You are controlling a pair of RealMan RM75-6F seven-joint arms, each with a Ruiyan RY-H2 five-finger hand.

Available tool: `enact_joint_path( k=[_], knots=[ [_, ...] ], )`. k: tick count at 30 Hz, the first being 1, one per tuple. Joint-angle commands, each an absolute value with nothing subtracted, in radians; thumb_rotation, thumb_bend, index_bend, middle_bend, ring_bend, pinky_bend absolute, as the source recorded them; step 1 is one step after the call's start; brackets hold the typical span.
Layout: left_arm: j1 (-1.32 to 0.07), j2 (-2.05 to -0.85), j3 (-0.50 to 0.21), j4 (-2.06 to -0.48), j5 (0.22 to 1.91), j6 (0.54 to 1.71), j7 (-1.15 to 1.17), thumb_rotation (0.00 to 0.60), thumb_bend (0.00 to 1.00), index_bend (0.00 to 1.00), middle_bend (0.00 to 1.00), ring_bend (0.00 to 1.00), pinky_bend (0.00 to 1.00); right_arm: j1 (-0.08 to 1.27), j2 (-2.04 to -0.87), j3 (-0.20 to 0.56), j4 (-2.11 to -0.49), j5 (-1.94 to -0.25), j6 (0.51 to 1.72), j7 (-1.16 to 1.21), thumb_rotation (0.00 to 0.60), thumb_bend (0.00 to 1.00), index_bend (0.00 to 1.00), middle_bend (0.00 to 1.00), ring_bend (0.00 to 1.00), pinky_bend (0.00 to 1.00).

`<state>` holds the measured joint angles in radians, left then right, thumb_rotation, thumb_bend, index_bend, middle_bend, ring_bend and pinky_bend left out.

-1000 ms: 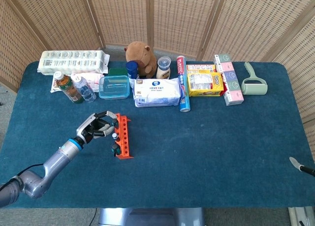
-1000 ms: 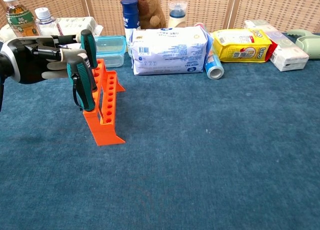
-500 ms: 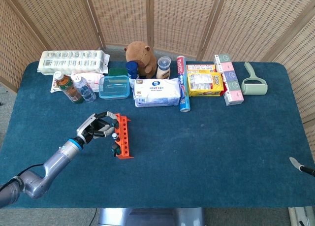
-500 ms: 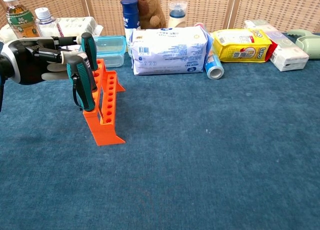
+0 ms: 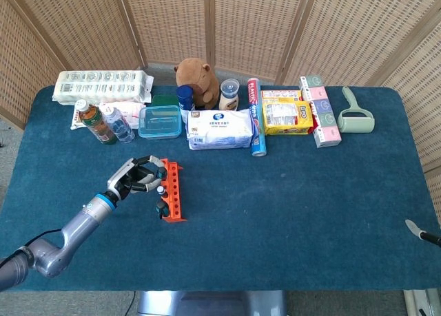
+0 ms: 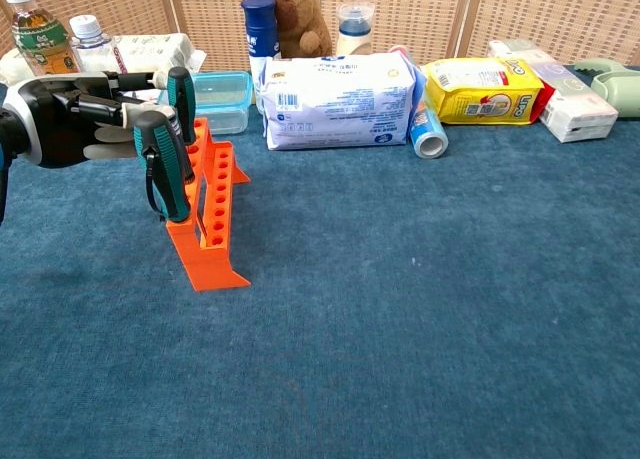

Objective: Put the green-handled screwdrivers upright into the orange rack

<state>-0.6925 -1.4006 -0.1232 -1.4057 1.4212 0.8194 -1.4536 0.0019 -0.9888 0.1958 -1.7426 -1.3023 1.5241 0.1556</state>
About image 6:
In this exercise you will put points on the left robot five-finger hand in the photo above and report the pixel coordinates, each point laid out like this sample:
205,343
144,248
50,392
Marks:
55,119

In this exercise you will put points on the large green-black screwdriver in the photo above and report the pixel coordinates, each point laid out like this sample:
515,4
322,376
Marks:
167,179

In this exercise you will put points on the small green-black screwdriver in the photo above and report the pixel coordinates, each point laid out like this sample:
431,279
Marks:
182,104

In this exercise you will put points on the black metal hex driver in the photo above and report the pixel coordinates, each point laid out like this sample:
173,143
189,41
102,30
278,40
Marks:
187,171

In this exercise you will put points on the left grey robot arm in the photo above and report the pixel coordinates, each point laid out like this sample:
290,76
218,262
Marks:
7,149

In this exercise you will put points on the orange screwdriver holder rack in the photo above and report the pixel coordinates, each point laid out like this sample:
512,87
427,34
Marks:
210,269

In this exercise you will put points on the green tea bottle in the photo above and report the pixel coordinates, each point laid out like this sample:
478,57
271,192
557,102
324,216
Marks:
40,39

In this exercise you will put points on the clear water bottle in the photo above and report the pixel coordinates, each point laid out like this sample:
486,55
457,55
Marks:
95,44

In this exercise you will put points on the white egg carton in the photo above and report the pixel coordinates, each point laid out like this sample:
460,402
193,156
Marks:
150,51

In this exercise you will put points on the clear container with blue lid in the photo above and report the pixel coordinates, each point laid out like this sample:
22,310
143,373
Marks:
225,99

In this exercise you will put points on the brown capybara plush toy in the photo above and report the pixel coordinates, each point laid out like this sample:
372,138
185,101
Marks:
300,14

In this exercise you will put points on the white wet wipes pack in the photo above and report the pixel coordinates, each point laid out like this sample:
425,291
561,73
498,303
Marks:
340,104

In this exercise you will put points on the cream sauce bottle clear cap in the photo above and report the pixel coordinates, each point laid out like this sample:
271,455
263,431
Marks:
355,34

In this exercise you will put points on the blue felt table cover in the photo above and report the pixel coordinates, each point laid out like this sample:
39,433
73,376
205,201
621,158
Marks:
400,304

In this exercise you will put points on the yellow Lipo snack bag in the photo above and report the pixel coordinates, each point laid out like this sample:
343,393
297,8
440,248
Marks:
480,94

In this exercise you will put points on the red and yellow snack box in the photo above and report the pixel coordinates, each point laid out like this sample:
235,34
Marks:
547,104

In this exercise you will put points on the woven rattan folding screen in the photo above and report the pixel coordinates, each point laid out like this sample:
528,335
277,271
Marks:
550,14

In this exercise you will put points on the pastel tissue box pack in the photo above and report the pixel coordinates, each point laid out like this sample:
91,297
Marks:
575,109

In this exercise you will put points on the pale green lint roller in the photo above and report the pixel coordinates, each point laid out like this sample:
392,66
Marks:
615,86

